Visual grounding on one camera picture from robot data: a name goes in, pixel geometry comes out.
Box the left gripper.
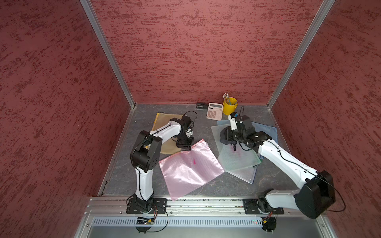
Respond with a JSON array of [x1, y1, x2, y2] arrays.
[[176, 132, 194, 151]]

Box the yellow mesh document bag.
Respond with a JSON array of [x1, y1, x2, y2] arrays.
[[152, 113, 182, 155]]

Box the pink mesh document bag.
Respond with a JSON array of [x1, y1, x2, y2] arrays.
[[159, 139, 225, 200]]

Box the green mesh document bag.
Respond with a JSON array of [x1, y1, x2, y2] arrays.
[[211, 125, 262, 172]]

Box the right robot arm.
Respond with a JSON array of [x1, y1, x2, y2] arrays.
[[220, 113, 341, 219]]

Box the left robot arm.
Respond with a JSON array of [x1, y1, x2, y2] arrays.
[[130, 115, 194, 213]]

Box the blue mesh document bag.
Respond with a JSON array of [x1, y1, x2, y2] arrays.
[[217, 120, 278, 143]]

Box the clear white mesh document bag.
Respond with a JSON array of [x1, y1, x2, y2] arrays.
[[228, 167, 257, 184]]

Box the yellow mug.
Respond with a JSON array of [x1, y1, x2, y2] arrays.
[[223, 97, 238, 116]]

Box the pink calculator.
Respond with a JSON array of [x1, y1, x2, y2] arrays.
[[206, 103, 223, 121]]

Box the black stapler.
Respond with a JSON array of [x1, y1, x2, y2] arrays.
[[196, 102, 208, 110]]

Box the pencils in mug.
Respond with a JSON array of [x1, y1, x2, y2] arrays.
[[223, 93, 232, 105]]

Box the right black connector box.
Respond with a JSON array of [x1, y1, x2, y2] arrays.
[[262, 212, 277, 233]]

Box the perforated metal strip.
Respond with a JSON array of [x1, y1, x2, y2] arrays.
[[91, 217, 263, 228]]

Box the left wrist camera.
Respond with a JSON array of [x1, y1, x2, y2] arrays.
[[178, 115, 193, 131]]

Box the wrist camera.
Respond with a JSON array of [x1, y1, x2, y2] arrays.
[[178, 115, 193, 131], [228, 112, 238, 131]]

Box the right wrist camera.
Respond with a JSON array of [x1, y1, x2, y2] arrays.
[[228, 112, 238, 131]]

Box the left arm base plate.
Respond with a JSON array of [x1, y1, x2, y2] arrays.
[[126, 197, 168, 215]]

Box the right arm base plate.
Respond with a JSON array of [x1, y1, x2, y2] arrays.
[[243, 198, 284, 215]]

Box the left circuit board with cables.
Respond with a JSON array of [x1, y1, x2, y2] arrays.
[[135, 205, 169, 234]]

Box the aluminium front rail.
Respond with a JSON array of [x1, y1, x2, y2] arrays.
[[85, 196, 305, 217]]

